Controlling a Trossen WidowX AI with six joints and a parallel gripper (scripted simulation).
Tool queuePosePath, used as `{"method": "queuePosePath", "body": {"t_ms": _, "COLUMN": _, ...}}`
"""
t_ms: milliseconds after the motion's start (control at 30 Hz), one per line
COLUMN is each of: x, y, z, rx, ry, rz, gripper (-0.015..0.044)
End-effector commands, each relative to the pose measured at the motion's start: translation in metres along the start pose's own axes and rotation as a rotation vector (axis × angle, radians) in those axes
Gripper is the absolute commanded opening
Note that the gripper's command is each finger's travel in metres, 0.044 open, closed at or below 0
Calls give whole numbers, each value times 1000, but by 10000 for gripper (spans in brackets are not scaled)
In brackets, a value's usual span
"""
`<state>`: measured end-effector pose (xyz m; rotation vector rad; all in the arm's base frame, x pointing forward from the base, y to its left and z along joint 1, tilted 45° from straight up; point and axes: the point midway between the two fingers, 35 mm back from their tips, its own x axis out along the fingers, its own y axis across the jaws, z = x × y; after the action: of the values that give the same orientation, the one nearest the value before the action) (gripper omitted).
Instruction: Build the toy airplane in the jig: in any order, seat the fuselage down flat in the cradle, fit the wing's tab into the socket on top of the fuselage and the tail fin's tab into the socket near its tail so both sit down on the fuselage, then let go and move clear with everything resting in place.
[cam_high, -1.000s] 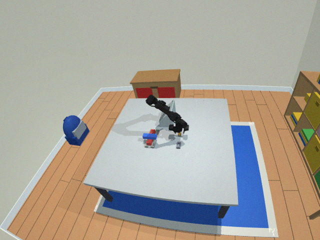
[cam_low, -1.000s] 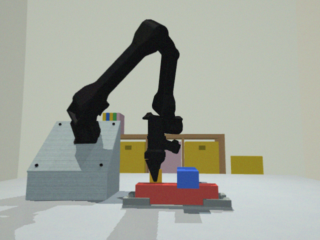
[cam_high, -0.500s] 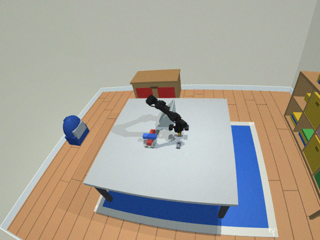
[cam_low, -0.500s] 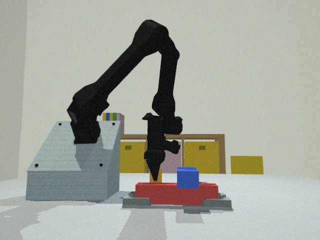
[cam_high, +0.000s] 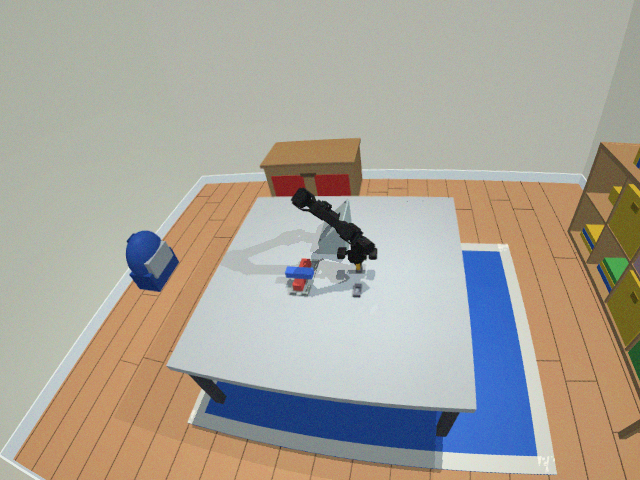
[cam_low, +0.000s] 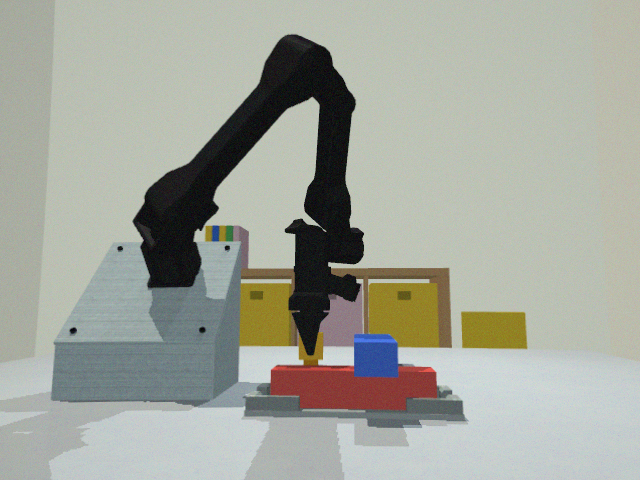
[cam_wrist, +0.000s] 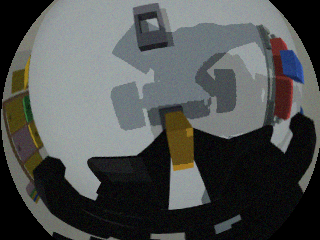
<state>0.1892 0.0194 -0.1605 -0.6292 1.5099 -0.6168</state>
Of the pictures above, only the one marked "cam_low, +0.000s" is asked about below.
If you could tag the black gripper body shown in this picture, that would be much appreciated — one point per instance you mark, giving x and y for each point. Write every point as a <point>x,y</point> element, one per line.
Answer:
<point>306,297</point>

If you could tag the red long block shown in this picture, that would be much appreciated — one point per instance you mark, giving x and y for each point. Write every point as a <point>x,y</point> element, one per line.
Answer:
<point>334,386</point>

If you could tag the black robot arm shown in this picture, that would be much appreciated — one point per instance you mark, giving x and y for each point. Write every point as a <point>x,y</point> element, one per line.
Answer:
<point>181,202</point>

